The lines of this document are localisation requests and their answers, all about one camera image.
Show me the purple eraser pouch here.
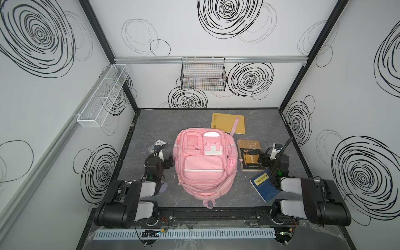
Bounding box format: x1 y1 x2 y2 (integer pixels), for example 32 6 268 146
159 182 168 193

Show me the blue book with yellow label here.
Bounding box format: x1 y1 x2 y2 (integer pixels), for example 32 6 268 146
250 169 280 202

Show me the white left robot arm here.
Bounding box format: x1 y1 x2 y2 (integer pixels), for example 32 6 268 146
94 153 174 229

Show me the pink student backpack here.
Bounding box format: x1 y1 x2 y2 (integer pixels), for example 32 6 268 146
172 118 239 209

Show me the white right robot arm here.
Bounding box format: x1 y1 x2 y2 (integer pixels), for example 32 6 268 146
258 153 352 226

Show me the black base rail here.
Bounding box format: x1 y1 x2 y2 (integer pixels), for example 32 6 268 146
90 206 301 229

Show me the black wire wall basket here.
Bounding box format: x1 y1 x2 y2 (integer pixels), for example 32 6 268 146
180 57 228 91

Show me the white slotted cable duct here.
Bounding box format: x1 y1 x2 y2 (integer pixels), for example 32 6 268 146
93 228 276 240

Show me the yellow padded envelope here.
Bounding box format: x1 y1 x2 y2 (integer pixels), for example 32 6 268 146
210 112 246 134

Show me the small white card packet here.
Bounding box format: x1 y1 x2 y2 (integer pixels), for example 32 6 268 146
154 140 167 146

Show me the white mesh wall shelf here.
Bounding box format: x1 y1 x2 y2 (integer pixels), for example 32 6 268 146
77 64 130 128

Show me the clear plastic case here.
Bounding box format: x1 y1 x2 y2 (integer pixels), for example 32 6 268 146
147 145 165 160

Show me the brown and black book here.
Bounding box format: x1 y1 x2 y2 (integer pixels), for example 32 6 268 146
237 139 266 172

